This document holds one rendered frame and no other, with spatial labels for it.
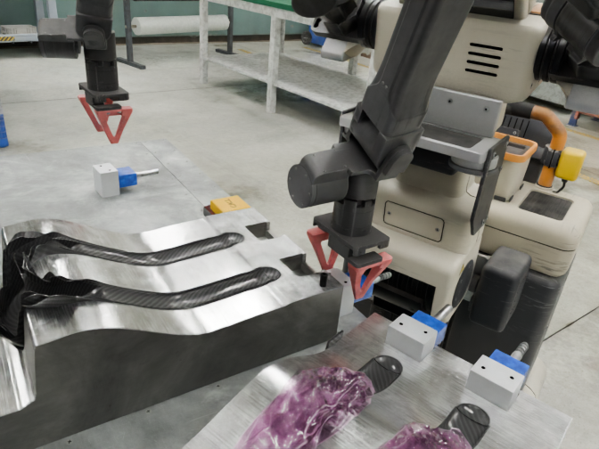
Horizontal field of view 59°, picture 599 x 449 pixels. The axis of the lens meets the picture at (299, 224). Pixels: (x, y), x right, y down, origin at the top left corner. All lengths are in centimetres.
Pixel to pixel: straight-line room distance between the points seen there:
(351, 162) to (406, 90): 13
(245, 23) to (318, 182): 760
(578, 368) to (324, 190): 173
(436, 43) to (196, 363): 44
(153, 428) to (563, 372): 177
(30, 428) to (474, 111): 74
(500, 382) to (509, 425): 4
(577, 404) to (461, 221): 123
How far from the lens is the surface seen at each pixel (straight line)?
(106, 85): 108
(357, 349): 67
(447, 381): 66
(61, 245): 70
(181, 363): 64
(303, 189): 66
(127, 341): 59
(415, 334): 67
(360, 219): 72
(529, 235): 125
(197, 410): 66
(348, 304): 80
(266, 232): 86
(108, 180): 114
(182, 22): 653
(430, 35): 55
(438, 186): 102
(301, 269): 78
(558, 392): 212
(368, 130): 66
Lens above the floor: 128
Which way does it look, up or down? 28 degrees down
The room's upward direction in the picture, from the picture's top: 5 degrees clockwise
